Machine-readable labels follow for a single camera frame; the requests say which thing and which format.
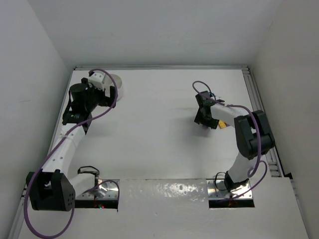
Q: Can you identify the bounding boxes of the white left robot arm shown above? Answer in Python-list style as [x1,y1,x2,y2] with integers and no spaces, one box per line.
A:
[26,72,116,211]

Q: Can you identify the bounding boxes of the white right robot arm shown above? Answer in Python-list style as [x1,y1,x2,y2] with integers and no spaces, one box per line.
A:
[194,91,275,192]

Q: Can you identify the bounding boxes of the yellow lego brick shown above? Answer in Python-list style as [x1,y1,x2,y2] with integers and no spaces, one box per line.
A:
[218,120,228,129]

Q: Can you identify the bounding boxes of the white round divided container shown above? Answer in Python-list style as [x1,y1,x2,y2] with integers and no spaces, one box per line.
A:
[104,74,124,102]

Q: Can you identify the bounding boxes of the aluminium frame rail back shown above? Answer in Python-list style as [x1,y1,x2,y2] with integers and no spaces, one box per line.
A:
[74,65,249,71]

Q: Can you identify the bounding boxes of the aluminium frame rail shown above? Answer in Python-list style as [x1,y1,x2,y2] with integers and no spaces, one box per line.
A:
[242,67,293,180]
[74,65,249,71]

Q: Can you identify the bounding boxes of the aluminium frame rail right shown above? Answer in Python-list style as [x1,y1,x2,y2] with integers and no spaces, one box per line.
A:
[242,67,293,180]

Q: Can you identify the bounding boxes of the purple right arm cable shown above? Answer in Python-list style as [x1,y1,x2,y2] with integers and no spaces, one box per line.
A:
[192,80,269,201]

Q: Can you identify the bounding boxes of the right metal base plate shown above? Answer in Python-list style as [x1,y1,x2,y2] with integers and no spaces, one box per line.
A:
[206,178,253,201]

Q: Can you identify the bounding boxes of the metal base plate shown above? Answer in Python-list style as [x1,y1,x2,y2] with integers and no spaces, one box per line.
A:
[206,178,253,201]
[76,179,120,201]

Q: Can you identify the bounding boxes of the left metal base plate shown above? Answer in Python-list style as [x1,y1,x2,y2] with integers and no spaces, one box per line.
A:
[76,179,120,201]

